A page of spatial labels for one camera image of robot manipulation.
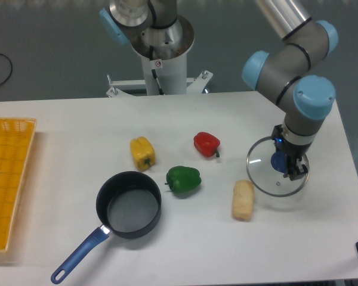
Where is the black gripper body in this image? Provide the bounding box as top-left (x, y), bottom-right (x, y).
top-left (271, 125), bottom-right (312, 167)

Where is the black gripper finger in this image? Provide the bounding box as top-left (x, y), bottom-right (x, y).
top-left (295, 160), bottom-right (308, 180)
top-left (283, 162), bottom-right (296, 181)

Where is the glass lid blue knob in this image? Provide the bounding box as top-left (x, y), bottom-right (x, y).
top-left (246, 136), bottom-right (310, 197)

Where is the black saucepan blue handle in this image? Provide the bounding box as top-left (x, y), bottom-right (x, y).
top-left (51, 171), bottom-right (162, 284)

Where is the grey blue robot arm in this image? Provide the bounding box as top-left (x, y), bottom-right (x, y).
top-left (99, 1), bottom-right (338, 181)

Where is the bread loaf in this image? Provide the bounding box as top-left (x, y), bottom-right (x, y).
top-left (232, 180), bottom-right (254, 222)

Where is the red bell pepper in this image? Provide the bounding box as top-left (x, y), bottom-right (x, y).
top-left (193, 132), bottom-right (220, 158)

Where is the green bell pepper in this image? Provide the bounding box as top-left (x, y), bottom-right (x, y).
top-left (165, 166), bottom-right (202, 194)

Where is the yellow bell pepper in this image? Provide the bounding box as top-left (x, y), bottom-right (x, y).
top-left (129, 136), bottom-right (156, 172)

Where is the yellow plastic basket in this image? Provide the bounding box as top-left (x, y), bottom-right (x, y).
top-left (0, 117), bottom-right (37, 252)

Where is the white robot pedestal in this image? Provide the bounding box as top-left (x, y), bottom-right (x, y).
top-left (106, 15), bottom-right (213, 97)

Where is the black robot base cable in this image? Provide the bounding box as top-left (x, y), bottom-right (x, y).
top-left (150, 45), bottom-right (165, 96)

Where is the black cable on floor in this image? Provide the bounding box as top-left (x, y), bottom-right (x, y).
top-left (0, 53), bottom-right (13, 94)

